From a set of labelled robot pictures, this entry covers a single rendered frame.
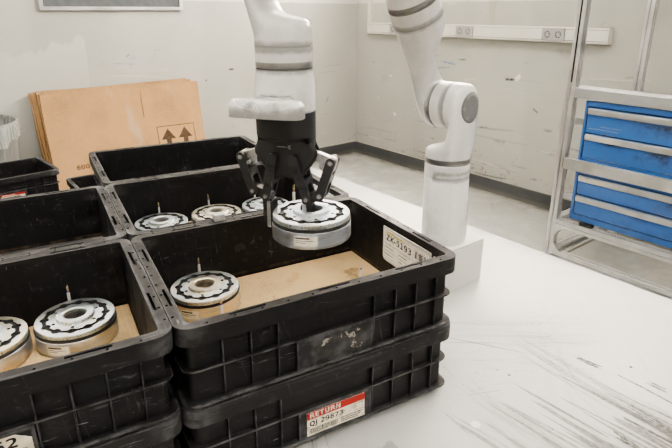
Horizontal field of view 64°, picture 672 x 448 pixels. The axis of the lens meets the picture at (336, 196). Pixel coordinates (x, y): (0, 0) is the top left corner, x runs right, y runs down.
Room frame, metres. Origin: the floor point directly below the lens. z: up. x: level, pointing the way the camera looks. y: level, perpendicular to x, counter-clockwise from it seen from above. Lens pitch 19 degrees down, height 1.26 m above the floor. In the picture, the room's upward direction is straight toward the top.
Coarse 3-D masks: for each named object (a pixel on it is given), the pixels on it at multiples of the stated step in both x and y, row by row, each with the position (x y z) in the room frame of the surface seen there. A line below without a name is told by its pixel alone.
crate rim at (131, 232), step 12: (228, 168) 1.14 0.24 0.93; (144, 180) 1.05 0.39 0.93; (156, 180) 1.06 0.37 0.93; (108, 192) 0.97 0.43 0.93; (336, 192) 0.98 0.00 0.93; (120, 204) 0.91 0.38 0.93; (120, 216) 0.85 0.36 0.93; (228, 216) 0.85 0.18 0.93; (132, 228) 0.79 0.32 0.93; (156, 228) 0.79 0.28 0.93; (168, 228) 0.79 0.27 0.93
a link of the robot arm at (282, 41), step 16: (256, 0) 0.66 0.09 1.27; (272, 0) 0.69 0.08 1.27; (256, 16) 0.65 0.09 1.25; (272, 16) 0.65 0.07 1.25; (288, 16) 0.66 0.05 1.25; (256, 32) 0.65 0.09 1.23; (272, 32) 0.64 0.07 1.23; (288, 32) 0.64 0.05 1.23; (304, 32) 0.65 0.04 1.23; (256, 48) 0.65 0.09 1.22; (272, 48) 0.64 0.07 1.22; (288, 48) 0.64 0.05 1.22; (304, 48) 0.65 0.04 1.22; (256, 64) 0.66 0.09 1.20; (272, 64) 0.64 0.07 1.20; (288, 64) 0.64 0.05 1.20; (304, 64) 0.65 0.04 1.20
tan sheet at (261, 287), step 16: (336, 256) 0.90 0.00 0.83; (352, 256) 0.90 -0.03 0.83; (272, 272) 0.84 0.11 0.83; (288, 272) 0.84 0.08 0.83; (304, 272) 0.84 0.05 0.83; (320, 272) 0.84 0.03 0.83; (336, 272) 0.84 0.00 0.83; (352, 272) 0.84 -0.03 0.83; (368, 272) 0.84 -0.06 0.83; (240, 288) 0.78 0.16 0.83; (256, 288) 0.78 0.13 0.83; (272, 288) 0.78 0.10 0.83; (288, 288) 0.78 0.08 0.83; (304, 288) 0.78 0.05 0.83; (240, 304) 0.73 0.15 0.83; (256, 304) 0.73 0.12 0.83
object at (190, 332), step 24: (240, 216) 0.85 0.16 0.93; (384, 216) 0.85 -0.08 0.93; (144, 240) 0.76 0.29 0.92; (432, 240) 0.75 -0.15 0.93; (144, 264) 0.67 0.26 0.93; (408, 264) 0.67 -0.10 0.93; (432, 264) 0.67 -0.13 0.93; (336, 288) 0.60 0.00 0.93; (360, 288) 0.61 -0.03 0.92; (384, 288) 0.63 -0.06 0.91; (168, 312) 0.54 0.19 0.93; (240, 312) 0.54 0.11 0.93; (264, 312) 0.55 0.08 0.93; (288, 312) 0.56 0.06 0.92; (312, 312) 0.58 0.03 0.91; (192, 336) 0.51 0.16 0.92; (216, 336) 0.52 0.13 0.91
